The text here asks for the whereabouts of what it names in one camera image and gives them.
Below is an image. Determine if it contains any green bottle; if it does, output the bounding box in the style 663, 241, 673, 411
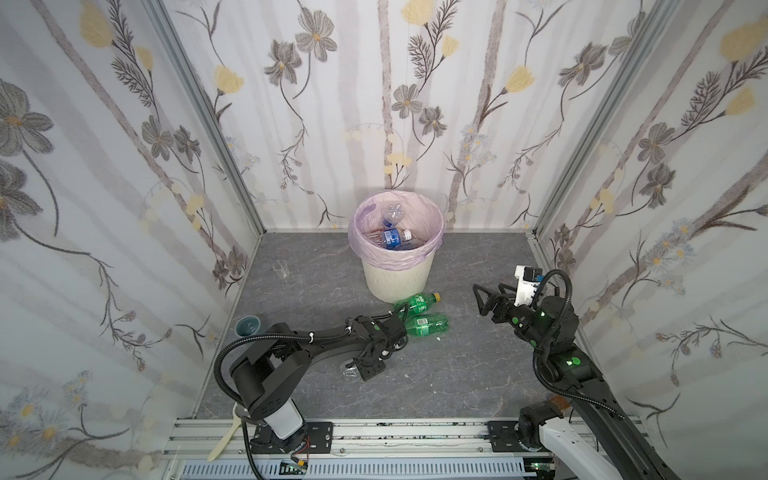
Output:
393, 292, 441, 320
405, 314, 450, 337

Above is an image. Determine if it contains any blue label bottle white cap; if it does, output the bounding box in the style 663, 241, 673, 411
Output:
367, 227, 421, 251

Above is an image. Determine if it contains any Pepsi bottle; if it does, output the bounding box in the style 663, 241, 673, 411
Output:
381, 202, 405, 229
340, 359, 360, 382

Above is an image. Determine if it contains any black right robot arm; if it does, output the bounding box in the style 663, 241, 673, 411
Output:
472, 266, 677, 479

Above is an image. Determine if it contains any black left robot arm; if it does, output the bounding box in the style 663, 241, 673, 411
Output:
214, 311, 408, 453

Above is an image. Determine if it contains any cream waste bin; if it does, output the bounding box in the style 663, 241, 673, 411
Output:
362, 253, 435, 303

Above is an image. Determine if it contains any pink bin liner bag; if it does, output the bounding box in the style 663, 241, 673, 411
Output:
348, 190, 445, 271

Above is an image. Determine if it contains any brown capped jar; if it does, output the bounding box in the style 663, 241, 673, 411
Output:
548, 395, 571, 412

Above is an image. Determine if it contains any teal cup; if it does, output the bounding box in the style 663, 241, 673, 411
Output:
234, 315, 262, 338

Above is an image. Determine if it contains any cream plastic spatula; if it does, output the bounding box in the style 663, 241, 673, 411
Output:
206, 403, 241, 462

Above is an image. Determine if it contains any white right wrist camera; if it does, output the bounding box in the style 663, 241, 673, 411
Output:
514, 265, 543, 306

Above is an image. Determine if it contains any white cable duct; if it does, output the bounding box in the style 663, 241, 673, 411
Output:
179, 458, 529, 480

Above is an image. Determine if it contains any aluminium rail frame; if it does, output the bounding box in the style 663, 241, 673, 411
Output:
161, 416, 661, 480

